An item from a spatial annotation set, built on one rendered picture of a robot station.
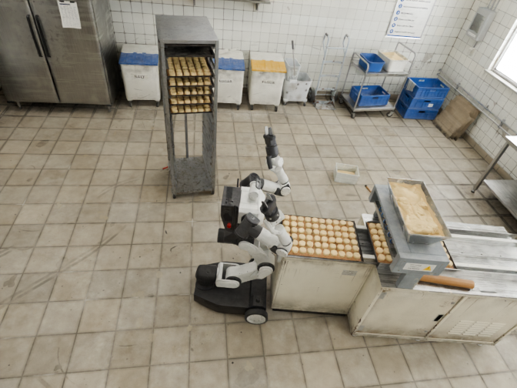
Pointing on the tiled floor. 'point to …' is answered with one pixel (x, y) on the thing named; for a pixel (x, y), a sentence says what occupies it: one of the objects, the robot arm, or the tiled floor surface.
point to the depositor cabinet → (438, 301)
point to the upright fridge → (58, 54)
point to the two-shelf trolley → (381, 85)
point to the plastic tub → (345, 173)
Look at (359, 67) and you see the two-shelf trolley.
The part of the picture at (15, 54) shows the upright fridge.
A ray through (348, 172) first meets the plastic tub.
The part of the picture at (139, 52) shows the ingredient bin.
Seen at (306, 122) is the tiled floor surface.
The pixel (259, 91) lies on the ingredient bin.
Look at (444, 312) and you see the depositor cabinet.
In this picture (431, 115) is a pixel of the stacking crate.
